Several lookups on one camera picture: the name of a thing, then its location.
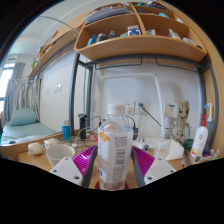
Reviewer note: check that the clear plastic water bottle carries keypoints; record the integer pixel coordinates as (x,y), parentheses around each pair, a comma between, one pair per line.
(115,150)

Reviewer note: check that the wrapped yellow bun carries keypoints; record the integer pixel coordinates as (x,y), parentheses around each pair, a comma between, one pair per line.
(50,142)
(35,149)

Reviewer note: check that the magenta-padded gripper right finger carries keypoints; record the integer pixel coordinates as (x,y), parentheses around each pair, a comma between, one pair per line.
(160,170)

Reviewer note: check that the teal pillow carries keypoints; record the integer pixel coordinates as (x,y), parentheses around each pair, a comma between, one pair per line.
(23,117)

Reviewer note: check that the bed with teal sheet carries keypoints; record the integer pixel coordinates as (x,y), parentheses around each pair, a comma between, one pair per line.
(26,131)

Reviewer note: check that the white red pump bottle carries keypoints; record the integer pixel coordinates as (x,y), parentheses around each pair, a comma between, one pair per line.
(199,140)

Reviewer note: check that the small white display thermometer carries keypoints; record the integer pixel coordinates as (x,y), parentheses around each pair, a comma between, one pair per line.
(197,158)

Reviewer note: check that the grey metal desk frame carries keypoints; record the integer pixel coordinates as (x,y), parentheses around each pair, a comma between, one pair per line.
(73,96)

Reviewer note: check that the blue squeeze bottle white nozzle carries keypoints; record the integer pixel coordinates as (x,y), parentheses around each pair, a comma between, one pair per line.
(210,130)

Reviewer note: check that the white wall socket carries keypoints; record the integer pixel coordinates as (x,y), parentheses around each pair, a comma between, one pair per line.
(142,109)
(129,107)

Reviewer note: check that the white wall light switch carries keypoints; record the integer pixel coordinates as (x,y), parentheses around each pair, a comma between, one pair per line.
(58,88)

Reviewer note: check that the blue tube white cap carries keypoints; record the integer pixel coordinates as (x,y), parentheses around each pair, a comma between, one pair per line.
(66,131)

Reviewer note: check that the black plug adapter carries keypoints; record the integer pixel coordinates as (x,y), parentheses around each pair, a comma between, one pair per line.
(135,132)

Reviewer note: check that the cream white cup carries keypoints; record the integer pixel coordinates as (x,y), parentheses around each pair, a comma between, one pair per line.
(60,155)

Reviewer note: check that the wooden shelf unit with items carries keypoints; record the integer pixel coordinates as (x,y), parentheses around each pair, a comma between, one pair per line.
(140,46)

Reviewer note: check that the long wooden wall shelf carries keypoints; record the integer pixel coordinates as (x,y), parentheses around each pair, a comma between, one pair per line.
(53,46)

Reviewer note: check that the black electric shaver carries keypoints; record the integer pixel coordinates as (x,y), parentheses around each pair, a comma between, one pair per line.
(82,126)

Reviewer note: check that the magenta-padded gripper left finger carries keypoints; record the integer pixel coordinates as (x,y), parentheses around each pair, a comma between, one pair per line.
(65,170)

